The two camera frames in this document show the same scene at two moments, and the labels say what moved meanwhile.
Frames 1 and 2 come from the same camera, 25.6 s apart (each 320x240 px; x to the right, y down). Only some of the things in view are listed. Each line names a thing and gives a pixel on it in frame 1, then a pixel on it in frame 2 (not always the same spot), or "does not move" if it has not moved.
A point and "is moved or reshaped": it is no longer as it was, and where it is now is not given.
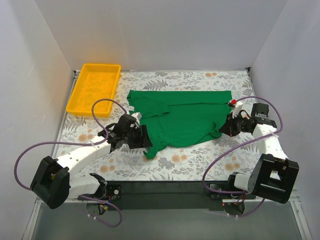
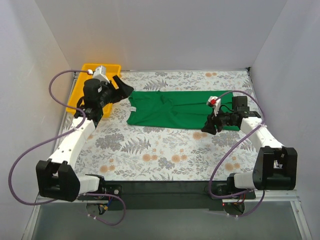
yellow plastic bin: [96, 81] does not move
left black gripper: [139, 137] → [114, 89]
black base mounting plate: [165, 195] does not move
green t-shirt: [176, 118] is moved or reshaped
